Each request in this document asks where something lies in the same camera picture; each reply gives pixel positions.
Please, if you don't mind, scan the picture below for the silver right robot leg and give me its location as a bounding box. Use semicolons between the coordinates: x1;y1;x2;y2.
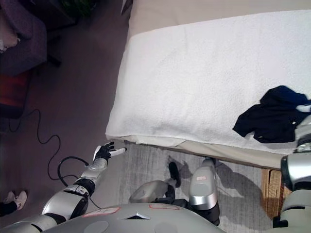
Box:
188;157;221;227

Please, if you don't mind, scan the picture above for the woven brown basket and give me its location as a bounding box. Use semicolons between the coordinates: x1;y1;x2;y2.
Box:
260;168;293;218

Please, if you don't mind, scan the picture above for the black floor cable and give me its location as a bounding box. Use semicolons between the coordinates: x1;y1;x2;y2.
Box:
8;109;67;182

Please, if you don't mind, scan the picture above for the white shoe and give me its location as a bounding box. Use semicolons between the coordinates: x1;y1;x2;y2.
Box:
2;191;17;204
15;190;28;211

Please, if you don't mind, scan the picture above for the red stool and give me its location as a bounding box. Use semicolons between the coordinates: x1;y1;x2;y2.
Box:
0;72;32;120

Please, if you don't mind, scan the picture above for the bed with white blanket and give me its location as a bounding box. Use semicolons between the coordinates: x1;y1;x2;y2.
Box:
123;0;311;169

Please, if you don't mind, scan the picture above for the white terry blanket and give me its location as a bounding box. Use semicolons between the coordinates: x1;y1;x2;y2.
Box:
104;9;311;156

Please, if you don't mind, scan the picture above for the black clothing piece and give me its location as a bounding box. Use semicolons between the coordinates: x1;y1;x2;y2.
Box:
232;85;311;144

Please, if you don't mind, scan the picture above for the grey floor rug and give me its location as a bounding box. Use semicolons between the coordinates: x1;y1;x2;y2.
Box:
91;141;311;233

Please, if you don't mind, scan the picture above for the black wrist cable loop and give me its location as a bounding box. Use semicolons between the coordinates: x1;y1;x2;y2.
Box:
58;156;101;209

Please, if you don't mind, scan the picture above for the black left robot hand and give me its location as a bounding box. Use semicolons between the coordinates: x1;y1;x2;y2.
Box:
93;141;128;162

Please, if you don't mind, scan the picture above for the grey robot torso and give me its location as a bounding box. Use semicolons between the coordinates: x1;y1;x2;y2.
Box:
41;203;221;233

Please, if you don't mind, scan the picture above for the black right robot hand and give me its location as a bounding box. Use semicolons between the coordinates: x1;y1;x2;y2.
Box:
294;103;311;127

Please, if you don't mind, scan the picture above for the dark grey armchair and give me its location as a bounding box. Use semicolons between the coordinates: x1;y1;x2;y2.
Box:
0;0;62;78

